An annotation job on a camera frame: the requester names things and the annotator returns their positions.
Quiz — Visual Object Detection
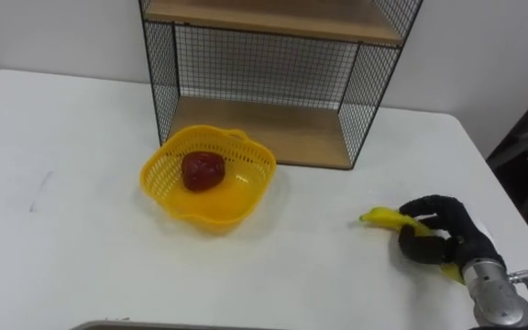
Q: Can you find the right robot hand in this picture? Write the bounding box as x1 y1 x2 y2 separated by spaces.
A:
397 194 507 270

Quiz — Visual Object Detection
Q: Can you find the yellow banana soft toy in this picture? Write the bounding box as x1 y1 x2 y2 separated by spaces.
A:
358 206 466 286

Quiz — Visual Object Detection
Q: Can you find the yellow plastic basket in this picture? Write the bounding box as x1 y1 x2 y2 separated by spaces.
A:
138 124 278 237

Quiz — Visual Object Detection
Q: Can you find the red strawberry soft toy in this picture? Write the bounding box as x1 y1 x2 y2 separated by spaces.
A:
181 151 226 193

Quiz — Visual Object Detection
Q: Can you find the white table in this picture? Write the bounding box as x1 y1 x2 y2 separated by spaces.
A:
0 69 528 330

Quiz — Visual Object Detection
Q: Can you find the black wire mesh wooden shelf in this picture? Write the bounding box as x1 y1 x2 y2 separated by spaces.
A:
137 0 424 171

